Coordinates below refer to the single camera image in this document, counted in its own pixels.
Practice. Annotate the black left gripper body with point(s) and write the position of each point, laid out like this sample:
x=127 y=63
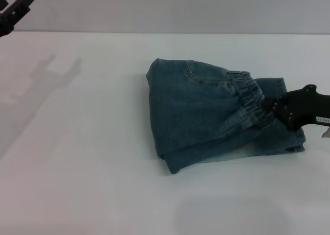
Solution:
x=5 y=26

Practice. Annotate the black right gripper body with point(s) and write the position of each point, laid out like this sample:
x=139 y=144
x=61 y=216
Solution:
x=306 y=107

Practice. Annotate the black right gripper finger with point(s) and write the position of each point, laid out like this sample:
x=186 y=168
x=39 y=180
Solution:
x=270 y=106

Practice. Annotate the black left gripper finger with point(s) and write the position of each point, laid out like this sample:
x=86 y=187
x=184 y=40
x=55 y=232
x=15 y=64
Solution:
x=2 y=2
x=18 y=3

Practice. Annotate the blue denim shorts with print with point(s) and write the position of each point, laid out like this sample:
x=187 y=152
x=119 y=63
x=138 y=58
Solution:
x=211 y=116

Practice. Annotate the clear plastic tag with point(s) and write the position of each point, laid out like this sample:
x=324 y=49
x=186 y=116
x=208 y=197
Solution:
x=326 y=133

